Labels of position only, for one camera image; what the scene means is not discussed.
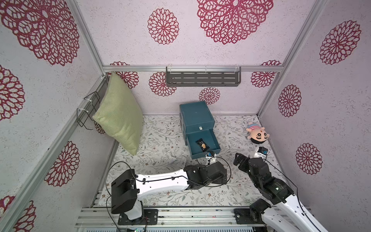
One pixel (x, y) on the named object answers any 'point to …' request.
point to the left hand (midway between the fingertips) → (218, 174)
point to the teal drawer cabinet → (195, 117)
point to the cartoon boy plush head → (258, 134)
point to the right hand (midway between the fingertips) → (241, 156)
